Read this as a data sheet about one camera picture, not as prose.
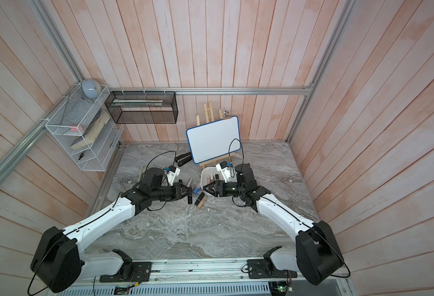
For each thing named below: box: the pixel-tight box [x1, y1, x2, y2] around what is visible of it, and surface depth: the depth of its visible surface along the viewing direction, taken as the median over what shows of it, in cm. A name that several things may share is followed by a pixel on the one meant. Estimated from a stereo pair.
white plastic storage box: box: [200, 166, 226, 188], surface depth 103 cm
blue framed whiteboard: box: [186, 115, 242, 165], surface depth 97 cm
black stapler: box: [175, 151, 193, 167], surface depth 112 cm
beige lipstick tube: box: [197, 194, 208, 210], surface depth 94 cm
